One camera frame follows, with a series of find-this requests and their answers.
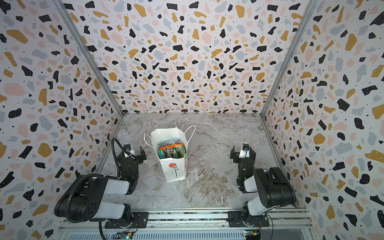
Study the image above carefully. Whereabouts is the left green circuit board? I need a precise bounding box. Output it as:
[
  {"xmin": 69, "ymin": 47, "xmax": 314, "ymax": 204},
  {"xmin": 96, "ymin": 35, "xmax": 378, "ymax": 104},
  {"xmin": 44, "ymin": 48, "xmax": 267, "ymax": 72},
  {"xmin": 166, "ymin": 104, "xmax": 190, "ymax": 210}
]
[{"xmin": 113, "ymin": 231, "xmax": 134, "ymax": 240}]

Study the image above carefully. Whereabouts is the right corner aluminium post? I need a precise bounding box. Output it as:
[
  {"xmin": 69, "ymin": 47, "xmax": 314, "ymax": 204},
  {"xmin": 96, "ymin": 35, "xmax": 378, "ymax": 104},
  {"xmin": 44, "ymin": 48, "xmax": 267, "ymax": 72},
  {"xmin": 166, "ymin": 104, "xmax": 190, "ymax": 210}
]
[{"xmin": 261, "ymin": 0, "xmax": 319, "ymax": 119}]

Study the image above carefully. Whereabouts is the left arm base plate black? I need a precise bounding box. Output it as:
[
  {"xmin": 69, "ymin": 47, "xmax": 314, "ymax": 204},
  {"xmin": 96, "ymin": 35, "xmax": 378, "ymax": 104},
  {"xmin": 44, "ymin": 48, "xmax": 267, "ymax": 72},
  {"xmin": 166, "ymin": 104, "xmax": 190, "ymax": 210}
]
[{"xmin": 105, "ymin": 212, "xmax": 149, "ymax": 230}]

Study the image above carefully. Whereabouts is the teal pink Fox's candy packet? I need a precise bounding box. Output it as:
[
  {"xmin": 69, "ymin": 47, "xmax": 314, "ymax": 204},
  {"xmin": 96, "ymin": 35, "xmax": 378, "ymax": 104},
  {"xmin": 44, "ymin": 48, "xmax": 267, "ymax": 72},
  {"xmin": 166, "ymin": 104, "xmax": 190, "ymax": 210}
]
[{"xmin": 158, "ymin": 139, "xmax": 182, "ymax": 147}]

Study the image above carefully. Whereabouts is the right circuit board with wires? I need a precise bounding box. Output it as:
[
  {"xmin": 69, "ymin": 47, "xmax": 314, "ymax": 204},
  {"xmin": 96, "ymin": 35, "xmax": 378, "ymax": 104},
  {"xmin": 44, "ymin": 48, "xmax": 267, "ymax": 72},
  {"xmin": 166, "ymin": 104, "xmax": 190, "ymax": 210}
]
[{"xmin": 245, "ymin": 230, "xmax": 261, "ymax": 240}]

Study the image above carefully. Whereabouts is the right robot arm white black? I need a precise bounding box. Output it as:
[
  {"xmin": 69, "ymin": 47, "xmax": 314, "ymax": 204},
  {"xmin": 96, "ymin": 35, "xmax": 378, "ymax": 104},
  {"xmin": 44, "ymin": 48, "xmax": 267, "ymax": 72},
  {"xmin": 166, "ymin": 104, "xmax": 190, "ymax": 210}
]
[{"xmin": 228, "ymin": 143, "xmax": 296, "ymax": 228}]

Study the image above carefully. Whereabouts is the corner aluminium post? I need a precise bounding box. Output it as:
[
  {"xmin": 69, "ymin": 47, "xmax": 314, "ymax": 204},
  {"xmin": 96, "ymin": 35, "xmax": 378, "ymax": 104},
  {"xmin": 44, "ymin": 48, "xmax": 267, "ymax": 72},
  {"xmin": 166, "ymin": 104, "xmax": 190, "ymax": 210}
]
[
  {"xmin": 261, "ymin": 0, "xmax": 319, "ymax": 119},
  {"xmin": 53, "ymin": 1, "xmax": 124, "ymax": 118}
]

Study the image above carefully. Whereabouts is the white paper bag red flower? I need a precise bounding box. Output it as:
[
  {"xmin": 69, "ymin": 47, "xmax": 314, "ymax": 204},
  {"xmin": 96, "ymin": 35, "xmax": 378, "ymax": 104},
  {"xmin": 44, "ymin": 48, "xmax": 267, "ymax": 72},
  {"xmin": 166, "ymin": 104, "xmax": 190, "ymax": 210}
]
[{"xmin": 144, "ymin": 125, "xmax": 196, "ymax": 183}]

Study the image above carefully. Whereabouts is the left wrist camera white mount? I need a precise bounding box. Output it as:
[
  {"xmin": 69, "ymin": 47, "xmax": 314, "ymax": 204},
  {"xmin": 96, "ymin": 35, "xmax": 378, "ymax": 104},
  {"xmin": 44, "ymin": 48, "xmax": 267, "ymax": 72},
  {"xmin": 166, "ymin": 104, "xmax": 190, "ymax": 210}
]
[{"xmin": 123, "ymin": 144, "xmax": 136, "ymax": 158}]

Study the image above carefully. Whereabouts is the left corner aluminium post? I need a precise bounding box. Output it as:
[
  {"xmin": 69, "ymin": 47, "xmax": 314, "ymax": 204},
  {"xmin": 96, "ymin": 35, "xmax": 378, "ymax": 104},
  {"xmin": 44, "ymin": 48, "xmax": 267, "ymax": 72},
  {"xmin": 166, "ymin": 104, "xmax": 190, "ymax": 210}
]
[{"xmin": 53, "ymin": 1, "xmax": 124, "ymax": 118}]

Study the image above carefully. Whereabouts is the orange pink Fox's candy packet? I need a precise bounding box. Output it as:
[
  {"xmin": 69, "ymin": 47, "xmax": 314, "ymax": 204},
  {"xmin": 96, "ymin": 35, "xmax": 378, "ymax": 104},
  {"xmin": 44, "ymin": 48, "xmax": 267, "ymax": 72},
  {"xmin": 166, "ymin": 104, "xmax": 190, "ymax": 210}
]
[{"xmin": 160, "ymin": 143, "xmax": 184, "ymax": 151}]

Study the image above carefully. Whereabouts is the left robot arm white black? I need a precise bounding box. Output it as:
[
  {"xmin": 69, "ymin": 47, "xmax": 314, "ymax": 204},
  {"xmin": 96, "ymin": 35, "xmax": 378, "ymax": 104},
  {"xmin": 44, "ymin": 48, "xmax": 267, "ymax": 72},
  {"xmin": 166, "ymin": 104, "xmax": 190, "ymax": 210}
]
[{"xmin": 54, "ymin": 145, "xmax": 147, "ymax": 229}]

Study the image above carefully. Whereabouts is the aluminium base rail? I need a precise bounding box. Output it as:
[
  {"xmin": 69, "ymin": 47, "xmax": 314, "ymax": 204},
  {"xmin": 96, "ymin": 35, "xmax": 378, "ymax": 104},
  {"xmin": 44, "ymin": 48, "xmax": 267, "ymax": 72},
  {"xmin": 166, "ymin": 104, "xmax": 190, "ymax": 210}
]
[{"xmin": 56, "ymin": 207, "xmax": 317, "ymax": 240}]

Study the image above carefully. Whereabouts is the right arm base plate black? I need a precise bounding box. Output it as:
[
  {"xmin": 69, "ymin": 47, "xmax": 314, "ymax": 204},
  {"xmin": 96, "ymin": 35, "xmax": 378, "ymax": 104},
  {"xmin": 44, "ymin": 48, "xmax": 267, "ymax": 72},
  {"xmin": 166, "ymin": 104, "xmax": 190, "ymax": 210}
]
[{"xmin": 227, "ymin": 211, "xmax": 270, "ymax": 228}]

